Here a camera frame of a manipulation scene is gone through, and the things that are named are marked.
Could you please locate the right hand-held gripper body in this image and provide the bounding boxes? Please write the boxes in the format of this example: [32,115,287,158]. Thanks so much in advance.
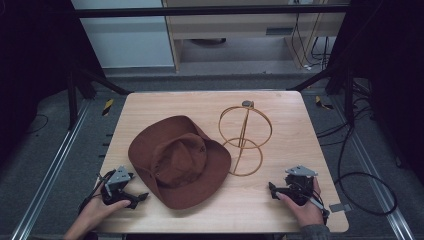
[281,165,319,207]

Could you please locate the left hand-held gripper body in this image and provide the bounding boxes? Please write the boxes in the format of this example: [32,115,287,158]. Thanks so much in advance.
[100,165,136,206]

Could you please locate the brown brimmed hat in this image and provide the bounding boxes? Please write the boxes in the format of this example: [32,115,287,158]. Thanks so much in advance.
[127,115,232,211]

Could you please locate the gold wire hat stand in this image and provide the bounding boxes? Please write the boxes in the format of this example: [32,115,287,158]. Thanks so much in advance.
[218,100,274,177]

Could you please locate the person's right hand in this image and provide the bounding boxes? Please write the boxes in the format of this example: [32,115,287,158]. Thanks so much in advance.
[275,177,325,229]

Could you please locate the person's left hand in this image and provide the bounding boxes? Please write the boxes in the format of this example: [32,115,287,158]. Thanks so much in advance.
[72,198,132,240]

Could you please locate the grey tape piece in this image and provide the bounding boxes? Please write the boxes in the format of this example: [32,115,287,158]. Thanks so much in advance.
[328,203,352,213]

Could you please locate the wooden desk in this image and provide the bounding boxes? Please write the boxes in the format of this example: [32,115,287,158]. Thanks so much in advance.
[95,90,350,234]

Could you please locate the yellow black striped tape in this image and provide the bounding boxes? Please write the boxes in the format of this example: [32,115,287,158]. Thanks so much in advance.
[315,95,334,111]
[101,98,115,117]

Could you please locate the white cabinet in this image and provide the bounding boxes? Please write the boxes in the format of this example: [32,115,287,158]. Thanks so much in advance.
[70,0,176,70]

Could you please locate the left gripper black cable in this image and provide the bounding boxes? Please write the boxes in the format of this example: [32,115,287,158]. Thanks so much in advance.
[77,169,117,214]

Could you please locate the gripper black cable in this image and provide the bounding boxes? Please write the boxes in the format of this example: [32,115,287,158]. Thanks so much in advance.
[308,193,331,225]
[77,169,117,214]

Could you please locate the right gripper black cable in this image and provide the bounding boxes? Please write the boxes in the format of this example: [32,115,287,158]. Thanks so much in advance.
[308,193,331,225]

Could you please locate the black floor cable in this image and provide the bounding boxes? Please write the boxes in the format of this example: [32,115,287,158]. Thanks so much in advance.
[315,109,399,217]

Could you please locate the aluminium floor rail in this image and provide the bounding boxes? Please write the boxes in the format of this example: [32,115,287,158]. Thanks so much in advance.
[333,96,416,240]
[9,99,92,240]

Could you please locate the hanging desk cables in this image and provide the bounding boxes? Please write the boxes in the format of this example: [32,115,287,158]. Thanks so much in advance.
[290,0,332,72]

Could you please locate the black metal frame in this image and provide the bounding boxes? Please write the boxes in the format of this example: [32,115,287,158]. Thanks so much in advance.
[66,3,355,132]

